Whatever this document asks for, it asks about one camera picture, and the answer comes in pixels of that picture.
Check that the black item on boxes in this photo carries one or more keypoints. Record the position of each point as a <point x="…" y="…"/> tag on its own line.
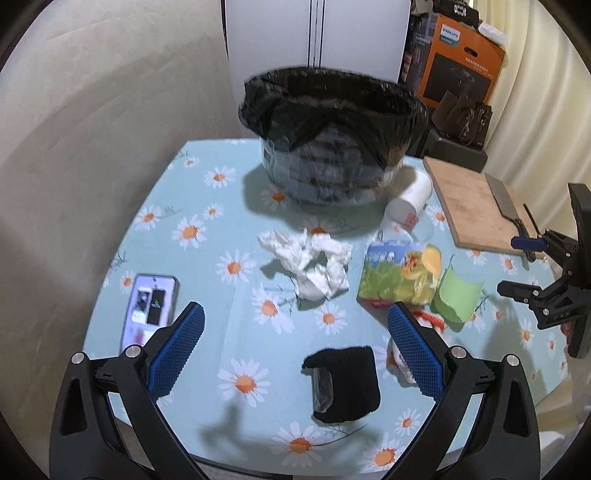
<point x="448" y="9"/>

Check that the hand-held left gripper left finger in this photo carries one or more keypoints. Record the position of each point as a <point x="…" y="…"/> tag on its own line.
<point x="178" y="350"/>

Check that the green paper sleeve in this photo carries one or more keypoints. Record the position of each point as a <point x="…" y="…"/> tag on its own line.
<point x="457" y="295"/>

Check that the white tissue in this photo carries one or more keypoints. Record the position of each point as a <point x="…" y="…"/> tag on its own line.
<point x="304" y="258"/>

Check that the white bundle on box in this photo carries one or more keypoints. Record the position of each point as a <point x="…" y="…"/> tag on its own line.
<point x="491" y="32"/>

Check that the black cloth piece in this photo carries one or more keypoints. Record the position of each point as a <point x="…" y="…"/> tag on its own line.
<point x="355" y="383"/>

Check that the brown bag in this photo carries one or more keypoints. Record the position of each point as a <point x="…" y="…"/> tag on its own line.
<point x="461" y="117"/>

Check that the white panel with black stripes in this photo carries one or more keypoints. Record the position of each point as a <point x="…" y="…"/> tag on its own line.
<point x="277" y="37"/>

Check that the dark printed cardboard box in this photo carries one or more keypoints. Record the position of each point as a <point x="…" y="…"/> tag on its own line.
<point x="418" y="46"/>

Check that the trash bin with black bag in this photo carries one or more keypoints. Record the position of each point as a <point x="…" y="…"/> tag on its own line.
<point x="323" y="120"/>

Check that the orange cardboard box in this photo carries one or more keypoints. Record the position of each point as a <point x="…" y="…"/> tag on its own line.
<point x="461" y="60"/>

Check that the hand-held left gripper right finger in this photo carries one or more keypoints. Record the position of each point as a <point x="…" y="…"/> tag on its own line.
<point x="415" y="350"/>

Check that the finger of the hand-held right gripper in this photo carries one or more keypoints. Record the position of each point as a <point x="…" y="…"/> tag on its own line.
<point x="517" y="290"/>
<point x="521" y="242"/>

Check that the colourful tissue packet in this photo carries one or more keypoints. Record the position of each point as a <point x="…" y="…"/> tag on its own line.
<point x="392" y="272"/>

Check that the wooden cutting board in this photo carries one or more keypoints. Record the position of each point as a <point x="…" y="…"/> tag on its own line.
<point x="461" y="203"/>

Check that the dark grey case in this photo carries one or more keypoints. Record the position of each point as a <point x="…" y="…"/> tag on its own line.
<point x="461" y="154"/>

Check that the cream curtain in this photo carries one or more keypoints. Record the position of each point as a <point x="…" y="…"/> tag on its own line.
<point x="545" y="115"/>

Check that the daisy print tablecloth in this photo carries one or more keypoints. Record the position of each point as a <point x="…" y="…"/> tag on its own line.
<point x="231" y="221"/>

